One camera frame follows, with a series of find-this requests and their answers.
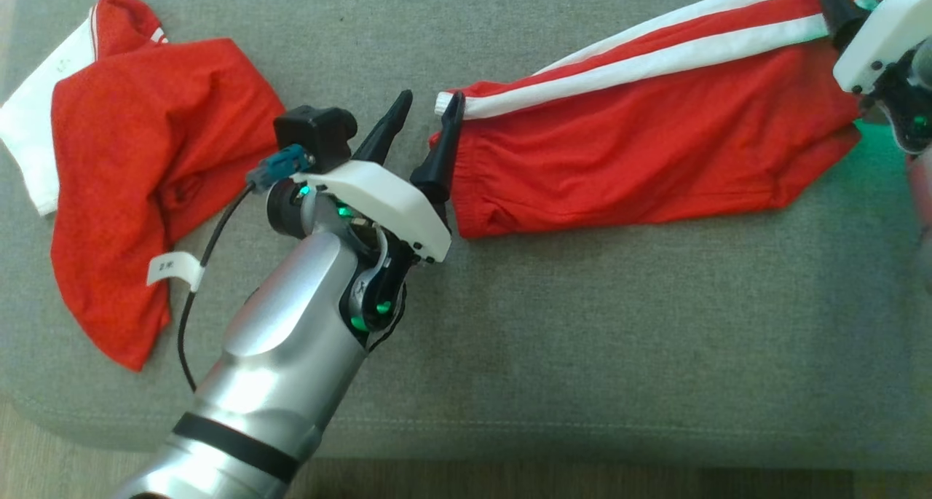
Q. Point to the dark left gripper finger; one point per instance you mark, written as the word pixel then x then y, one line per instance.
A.
pixel 382 135
pixel 440 164

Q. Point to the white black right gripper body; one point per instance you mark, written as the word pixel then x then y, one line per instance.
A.
pixel 885 36

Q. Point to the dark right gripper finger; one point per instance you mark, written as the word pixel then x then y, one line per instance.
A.
pixel 841 11

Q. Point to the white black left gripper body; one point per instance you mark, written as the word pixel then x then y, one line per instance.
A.
pixel 386 200

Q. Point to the red shorts with white stripes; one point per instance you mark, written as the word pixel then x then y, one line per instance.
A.
pixel 641 149

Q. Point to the red jersey with white sleeves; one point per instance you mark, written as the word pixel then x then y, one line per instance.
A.
pixel 131 164

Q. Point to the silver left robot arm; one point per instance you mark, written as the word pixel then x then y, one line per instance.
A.
pixel 284 353

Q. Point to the grey sofa seat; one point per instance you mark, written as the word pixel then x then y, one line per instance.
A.
pixel 582 339

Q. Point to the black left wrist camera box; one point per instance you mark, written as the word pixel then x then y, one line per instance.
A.
pixel 313 131

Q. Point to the blue left camera connector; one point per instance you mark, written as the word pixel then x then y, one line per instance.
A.
pixel 280 165

